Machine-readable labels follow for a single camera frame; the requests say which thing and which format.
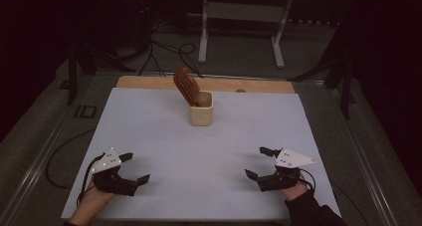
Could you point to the round grey table grommet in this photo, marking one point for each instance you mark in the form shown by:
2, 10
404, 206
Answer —
240, 90

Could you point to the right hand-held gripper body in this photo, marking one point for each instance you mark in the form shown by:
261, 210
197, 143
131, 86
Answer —
285, 173

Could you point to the white metal stand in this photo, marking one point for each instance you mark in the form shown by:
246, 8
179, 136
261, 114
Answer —
245, 12

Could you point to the cream square cup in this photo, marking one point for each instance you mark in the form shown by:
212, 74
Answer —
200, 116

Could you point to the metal floor rail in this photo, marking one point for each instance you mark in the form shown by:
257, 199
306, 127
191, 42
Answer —
365, 163
35, 176

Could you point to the person's right hand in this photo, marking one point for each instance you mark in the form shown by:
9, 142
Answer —
295, 192

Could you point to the brown wooden paddle hairbrush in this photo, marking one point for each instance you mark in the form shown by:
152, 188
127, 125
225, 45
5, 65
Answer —
186, 85

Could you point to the white table cover sheet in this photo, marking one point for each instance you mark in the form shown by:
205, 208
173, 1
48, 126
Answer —
185, 166

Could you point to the person's left hand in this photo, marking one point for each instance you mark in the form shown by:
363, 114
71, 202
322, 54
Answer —
91, 201

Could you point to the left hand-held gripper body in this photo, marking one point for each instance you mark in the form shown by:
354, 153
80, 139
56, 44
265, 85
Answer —
109, 179

